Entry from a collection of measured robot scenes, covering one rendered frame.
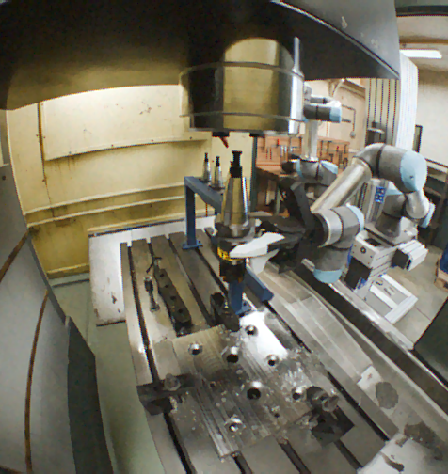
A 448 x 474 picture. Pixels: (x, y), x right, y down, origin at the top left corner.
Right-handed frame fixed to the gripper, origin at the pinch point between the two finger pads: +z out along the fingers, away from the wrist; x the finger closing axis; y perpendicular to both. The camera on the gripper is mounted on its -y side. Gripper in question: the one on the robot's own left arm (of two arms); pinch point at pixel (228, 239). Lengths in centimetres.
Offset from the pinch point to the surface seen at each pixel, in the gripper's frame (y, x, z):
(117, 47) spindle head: -27.8, 3.2, 14.3
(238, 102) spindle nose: -19.0, -6.9, 3.0
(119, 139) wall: -13, 100, 14
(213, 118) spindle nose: -17.2, -5.0, 4.8
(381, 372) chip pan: 60, -29, -59
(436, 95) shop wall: -155, 86, -466
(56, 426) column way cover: 30, -9, 42
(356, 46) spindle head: -27.9, -12.2, -8.5
